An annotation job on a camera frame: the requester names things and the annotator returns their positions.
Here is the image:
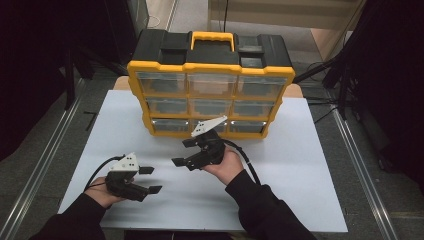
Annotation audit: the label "black stand bar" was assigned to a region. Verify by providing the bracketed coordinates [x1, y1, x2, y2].
[293, 59, 338, 84]

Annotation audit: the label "person's left hand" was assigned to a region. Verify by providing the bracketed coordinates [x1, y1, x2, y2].
[83, 184, 128, 210]

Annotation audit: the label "person's right hand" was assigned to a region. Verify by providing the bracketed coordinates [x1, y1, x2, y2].
[201, 145, 245, 187]

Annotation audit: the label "thin white cable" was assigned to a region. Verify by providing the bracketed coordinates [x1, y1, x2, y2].
[146, 14, 162, 30]

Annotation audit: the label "grid of clear plastic drawers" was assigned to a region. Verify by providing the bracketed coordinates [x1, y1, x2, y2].
[136, 71, 288, 134]

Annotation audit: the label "black curtain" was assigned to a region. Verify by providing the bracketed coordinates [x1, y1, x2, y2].
[0, 0, 138, 161]
[333, 0, 424, 188]

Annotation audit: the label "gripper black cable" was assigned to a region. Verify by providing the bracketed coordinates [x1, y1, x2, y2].
[222, 139, 262, 186]
[84, 154, 126, 192]

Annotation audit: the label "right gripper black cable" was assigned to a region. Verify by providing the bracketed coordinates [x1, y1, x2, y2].
[222, 139, 262, 186]

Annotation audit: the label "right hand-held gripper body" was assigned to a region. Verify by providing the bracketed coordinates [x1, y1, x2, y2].
[185, 115, 229, 172]

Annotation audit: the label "metal floor rail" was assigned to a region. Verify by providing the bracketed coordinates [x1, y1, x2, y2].
[0, 78, 86, 240]
[331, 108, 399, 240]

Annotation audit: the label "transparent screw drawer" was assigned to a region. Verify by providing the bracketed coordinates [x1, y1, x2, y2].
[151, 118, 191, 133]

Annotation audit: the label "thin black hanging cable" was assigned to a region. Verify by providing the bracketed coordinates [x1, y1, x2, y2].
[218, 0, 231, 33]

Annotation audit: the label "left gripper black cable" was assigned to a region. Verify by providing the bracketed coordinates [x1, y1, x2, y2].
[84, 154, 126, 192]

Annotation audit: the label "light wooden furniture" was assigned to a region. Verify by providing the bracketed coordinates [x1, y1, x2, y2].
[208, 0, 368, 32]

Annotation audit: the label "yellow black organizer cabinet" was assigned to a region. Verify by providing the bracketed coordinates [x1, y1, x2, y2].
[126, 28, 296, 140]

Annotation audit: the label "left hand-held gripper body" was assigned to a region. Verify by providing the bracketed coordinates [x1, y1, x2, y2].
[104, 152, 152, 203]

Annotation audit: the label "black floor cables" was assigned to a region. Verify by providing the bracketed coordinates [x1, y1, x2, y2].
[303, 95, 342, 125]

